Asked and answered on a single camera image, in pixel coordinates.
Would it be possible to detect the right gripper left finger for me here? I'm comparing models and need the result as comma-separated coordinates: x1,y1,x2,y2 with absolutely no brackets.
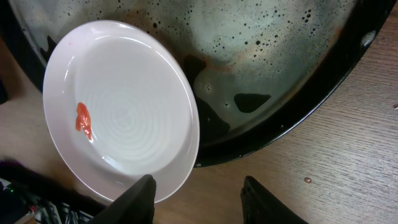
87,174,157,224

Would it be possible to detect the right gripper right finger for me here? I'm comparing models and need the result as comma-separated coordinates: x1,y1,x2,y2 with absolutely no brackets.
241,176,307,224

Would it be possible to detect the pinkish white plate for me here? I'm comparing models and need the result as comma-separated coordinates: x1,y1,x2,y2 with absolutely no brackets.
43,21,200,202

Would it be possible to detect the round black tray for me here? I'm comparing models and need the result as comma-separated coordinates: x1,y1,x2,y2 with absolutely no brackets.
1,0,395,167

